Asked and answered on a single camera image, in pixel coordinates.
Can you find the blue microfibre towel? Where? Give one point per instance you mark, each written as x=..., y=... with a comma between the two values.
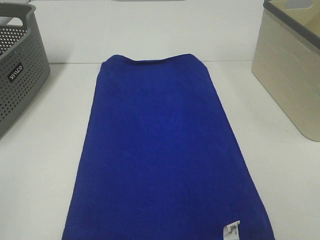
x=160, y=160

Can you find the white towel care label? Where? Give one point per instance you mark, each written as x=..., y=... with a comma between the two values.
x=231, y=231

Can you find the beige plastic storage bin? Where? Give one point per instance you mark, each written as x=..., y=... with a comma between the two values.
x=287, y=60

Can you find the grey perforated plastic basket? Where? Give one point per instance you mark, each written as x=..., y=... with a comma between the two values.
x=24, y=65

